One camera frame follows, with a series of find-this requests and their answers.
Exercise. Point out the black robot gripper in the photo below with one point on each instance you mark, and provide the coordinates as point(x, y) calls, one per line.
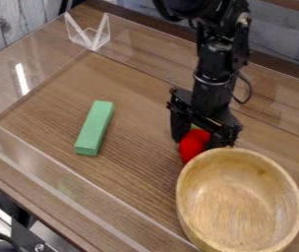
point(205, 107)

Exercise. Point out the red plush strawberry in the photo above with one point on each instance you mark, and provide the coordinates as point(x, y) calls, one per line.
point(194, 143)

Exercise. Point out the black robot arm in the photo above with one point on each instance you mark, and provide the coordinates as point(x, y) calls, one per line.
point(222, 23)

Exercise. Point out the round wooden bowl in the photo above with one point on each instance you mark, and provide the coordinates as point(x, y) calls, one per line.
point(238, 202)

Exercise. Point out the green rectangular block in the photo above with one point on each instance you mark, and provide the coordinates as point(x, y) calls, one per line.
point(94, 129)

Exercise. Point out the clear acrylic enclosure walls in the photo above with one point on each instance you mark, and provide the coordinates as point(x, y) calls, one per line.
point(110, 203)

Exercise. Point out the black metal table bracket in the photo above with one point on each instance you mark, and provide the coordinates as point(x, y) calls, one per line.
point(26, 238)

